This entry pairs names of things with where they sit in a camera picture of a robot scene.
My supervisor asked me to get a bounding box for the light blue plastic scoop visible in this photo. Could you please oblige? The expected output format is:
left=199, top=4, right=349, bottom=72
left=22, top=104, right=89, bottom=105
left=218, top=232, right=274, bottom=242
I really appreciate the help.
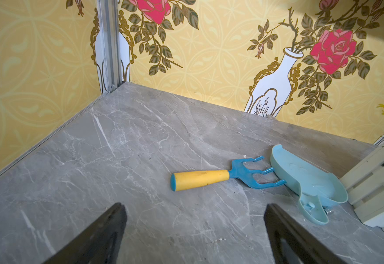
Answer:
left=270, top=145, right=349, bottom=226

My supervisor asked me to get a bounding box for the yellow handled blue garden fork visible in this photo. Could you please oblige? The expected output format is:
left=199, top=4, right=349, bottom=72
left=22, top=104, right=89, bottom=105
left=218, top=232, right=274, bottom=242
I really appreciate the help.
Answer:
left=170, top=156, right=286, bottom=191

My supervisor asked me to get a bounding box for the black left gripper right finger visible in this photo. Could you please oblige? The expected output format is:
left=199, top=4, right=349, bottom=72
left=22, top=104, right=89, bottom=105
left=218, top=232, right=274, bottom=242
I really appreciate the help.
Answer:
left=264, top=203, right=344, bottom=264

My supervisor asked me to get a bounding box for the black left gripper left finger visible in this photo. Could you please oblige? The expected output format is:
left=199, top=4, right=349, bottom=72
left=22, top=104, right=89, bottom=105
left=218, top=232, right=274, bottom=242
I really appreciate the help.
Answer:
left=45, top=202, right=128, bottom=264

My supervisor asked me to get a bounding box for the aluminium corner frame post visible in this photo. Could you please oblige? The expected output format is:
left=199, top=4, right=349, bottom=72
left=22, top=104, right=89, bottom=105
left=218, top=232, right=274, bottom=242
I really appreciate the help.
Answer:
left=95, top=0, right=123, bottom=94

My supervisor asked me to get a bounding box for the white picket flower planter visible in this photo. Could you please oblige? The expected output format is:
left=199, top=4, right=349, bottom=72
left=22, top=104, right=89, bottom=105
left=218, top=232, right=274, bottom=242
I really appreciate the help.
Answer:
left=339, top=102, right=384, bottom=237

